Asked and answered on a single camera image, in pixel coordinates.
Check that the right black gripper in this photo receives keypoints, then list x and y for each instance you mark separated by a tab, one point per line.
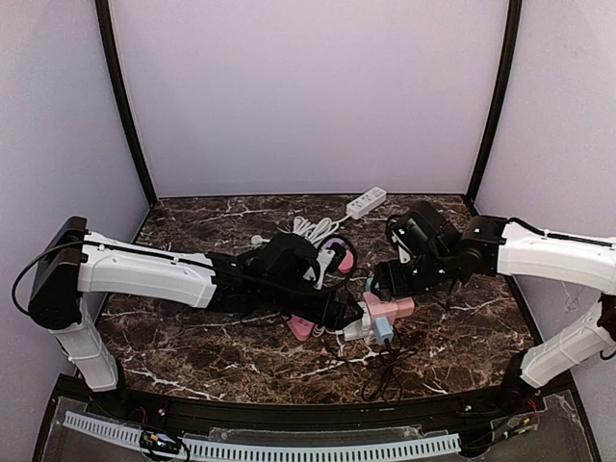
391	279

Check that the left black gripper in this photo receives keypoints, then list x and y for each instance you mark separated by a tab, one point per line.
332	308

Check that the pink white cube adapter cluster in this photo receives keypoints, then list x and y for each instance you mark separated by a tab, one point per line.
395	309

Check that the pink charger plug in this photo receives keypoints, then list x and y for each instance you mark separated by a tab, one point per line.
346	265

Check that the pink triangular power strip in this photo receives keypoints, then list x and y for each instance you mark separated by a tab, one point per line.
303	329

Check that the purple power strip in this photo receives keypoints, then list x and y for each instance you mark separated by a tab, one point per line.
330	241

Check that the white power strip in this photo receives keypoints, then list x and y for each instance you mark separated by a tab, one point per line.
365	203

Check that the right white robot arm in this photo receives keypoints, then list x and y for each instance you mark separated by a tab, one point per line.
580	271

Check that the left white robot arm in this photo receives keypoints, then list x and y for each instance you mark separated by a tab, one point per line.
78	261

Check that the light blue charger plug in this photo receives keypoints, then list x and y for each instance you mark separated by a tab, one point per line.
383	331

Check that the white usb charger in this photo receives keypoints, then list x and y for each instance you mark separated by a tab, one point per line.
357	331

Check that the small circuit board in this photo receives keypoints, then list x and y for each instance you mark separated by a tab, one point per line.
157	441

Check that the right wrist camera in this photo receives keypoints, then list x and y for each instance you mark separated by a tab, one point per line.
422	230

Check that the white slotted cable duct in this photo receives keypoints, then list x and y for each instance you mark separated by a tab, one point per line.
266	447

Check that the black frame right post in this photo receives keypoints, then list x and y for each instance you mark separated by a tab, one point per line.
510	35

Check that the black frame post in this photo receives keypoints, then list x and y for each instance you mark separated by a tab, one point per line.
510	35
123	105

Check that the black frame left post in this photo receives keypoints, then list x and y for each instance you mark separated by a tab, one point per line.
123	105

